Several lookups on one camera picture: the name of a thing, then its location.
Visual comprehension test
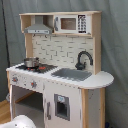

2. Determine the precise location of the right red stove knob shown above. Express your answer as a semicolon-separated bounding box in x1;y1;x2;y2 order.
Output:
31;81;37;88

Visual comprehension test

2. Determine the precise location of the left red stove knob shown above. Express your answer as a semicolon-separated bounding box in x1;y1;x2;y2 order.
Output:
12;77;18;82

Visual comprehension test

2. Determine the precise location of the grey toy sink basin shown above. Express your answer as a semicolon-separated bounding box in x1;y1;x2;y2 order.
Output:
52;68;92;81

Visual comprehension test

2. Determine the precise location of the white toy oven door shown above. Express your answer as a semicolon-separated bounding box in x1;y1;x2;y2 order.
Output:
10;85;15;120

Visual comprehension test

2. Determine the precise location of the black toy stovetop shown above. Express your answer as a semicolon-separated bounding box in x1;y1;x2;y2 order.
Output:
18;64;55;74

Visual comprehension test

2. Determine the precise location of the white toy microwave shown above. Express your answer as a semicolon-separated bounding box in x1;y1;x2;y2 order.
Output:
54;14;91;34

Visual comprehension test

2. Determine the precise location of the small metal pot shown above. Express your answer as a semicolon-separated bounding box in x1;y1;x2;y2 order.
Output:
24;57;39;68

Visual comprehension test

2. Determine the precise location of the black toy faucet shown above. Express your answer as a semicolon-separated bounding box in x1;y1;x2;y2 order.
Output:
75;51;93;70

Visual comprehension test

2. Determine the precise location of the grey toy range hood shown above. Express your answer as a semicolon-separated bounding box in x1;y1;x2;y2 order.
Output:
24;15;52;34

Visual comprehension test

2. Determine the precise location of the red stove knob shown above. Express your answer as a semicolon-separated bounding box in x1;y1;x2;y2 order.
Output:
12;77;18;82
31;81;37;88

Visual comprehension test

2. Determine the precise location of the white wooden toy kitchen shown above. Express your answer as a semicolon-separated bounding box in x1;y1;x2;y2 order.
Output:
7;11;114;128

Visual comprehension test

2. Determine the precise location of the white cabinet door with dispenser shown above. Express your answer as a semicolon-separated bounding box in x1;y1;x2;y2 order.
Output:
44;82;82;128

